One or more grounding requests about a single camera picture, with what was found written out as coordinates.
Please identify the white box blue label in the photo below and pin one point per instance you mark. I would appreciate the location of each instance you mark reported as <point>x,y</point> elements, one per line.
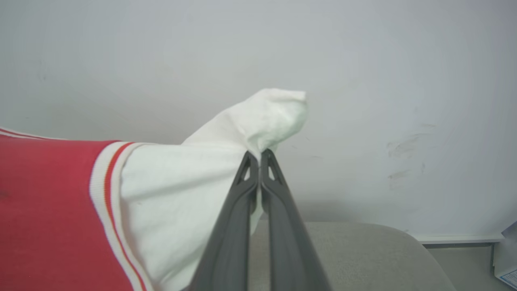
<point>507,258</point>

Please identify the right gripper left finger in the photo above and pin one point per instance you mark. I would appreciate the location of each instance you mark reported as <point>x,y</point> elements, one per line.
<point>230,250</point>

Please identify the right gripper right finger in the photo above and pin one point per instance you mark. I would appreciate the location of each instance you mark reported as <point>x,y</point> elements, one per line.
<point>291,258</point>

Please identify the white baseboard rail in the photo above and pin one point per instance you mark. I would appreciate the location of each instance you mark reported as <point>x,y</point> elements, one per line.
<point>456,239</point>

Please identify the red and white jersey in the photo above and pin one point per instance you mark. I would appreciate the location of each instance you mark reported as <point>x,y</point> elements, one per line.
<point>169,194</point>

